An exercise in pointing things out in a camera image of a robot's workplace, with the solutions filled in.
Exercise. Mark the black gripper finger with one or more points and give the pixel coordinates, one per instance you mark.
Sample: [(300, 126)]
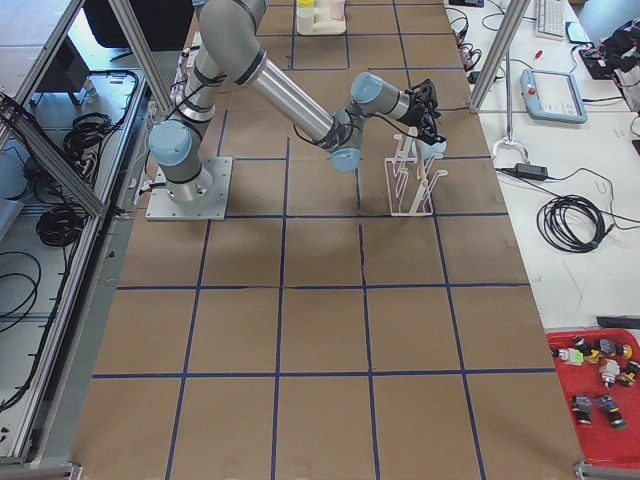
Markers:
[(425, 133), (434, 137)]

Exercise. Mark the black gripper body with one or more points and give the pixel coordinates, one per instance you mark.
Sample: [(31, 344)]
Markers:
[(414, 116)]

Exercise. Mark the light blue ikea cup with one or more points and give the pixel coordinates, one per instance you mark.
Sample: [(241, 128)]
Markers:
[(427, 150)]

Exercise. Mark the cream white ikea cup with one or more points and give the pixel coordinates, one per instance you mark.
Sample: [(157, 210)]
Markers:
[(305, 19)]

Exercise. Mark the pink ikea cup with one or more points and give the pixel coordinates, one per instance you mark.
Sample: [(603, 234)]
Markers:
[(336, 9)]

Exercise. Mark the black power adapter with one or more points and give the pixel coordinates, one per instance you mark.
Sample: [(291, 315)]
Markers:
[(531, 172)]

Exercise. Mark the teach pendant tablet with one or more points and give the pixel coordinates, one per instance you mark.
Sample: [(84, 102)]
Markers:
[(552, 96)]

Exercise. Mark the beige plastic tray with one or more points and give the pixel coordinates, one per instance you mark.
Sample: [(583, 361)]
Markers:
[(323, 24)]

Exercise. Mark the white keyboard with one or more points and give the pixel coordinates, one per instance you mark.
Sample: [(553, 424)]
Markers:
[(550, 21)]

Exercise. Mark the red parts tray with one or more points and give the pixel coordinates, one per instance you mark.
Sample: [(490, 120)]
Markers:
[(599, 374)]

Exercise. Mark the white wire cup rack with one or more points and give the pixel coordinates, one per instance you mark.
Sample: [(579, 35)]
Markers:
[(411, 180)]

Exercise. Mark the aluminium frame post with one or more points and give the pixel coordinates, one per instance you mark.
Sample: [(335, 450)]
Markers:
[(499, 47)]

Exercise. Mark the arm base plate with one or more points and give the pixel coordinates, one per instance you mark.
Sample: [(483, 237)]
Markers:
[(205, 198)]

